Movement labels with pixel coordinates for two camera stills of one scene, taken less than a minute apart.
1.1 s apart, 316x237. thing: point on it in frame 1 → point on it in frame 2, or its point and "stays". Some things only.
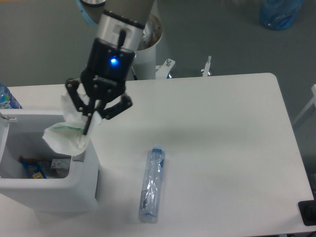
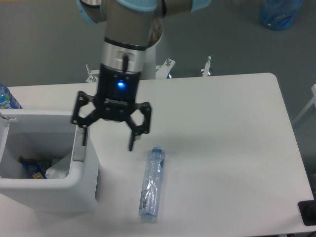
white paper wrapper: (67, 137) → (60, 169)
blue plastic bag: (279, 14) stays
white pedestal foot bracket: (162, 71) stays
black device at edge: (307, 210) stays
